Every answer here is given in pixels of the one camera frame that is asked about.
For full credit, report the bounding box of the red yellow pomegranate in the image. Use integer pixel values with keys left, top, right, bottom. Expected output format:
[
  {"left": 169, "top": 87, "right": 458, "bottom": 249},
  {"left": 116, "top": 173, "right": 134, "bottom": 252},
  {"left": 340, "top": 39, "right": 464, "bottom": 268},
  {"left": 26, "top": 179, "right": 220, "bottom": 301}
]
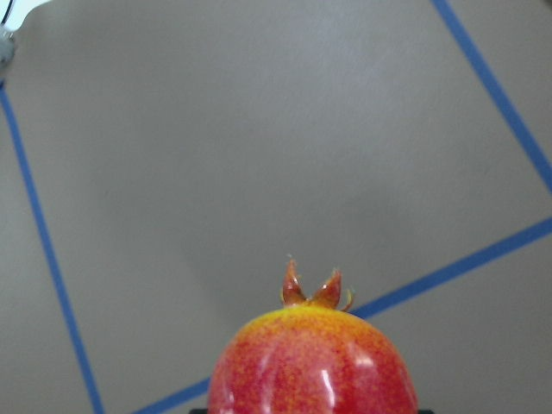
[{"left": 207, "top": 260, "right": 418, "bottom": 413}]

